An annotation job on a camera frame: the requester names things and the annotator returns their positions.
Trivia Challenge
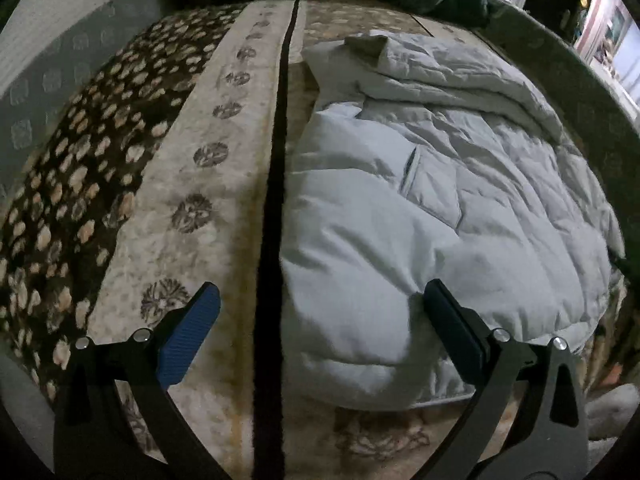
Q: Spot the white fluffy slipper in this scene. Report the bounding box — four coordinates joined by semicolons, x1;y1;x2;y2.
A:
582;382;640;461

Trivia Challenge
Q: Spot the grey floral bedspread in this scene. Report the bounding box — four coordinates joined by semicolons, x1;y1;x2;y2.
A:
0;0;640;261

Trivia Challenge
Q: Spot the floral patterned bed blanket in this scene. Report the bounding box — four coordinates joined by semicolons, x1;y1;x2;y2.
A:
0;0;632;480

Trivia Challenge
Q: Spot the light blue puffer jacket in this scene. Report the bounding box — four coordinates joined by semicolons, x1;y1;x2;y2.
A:
280;30;626;411

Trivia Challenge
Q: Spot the white patterned headboard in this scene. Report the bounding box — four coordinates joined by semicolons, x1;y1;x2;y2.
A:
0;0;123;92

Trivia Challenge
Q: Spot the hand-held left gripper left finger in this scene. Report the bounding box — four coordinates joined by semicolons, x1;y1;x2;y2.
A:
54;281;222;480

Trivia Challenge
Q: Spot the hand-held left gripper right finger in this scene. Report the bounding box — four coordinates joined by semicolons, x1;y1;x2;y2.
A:
423;278;588;480

